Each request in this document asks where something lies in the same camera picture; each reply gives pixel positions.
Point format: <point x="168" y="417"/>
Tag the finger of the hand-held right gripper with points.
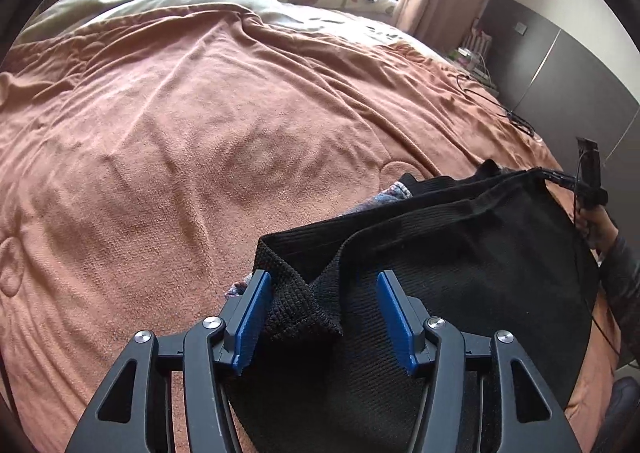
<point x="560" y="178"/>

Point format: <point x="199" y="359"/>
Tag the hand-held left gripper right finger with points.
<point x="395" y="318"/>

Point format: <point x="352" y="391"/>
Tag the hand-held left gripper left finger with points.
<point x="252" y="320"/>

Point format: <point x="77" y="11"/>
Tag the black knit shirt patterned trim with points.
<point x="475" y="258"/>

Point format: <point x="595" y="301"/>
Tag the person's right hand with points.
<point x="600" y="230"/>

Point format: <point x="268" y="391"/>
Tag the white nightstand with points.
<point x="475" y="70"/>

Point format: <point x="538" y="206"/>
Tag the white rack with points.
<point x="480" y="40"/>

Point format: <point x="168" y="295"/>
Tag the brown blanket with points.
<point x="175" y="158"/>

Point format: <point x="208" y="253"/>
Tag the wall switch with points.
<point x="522" y="28"/>

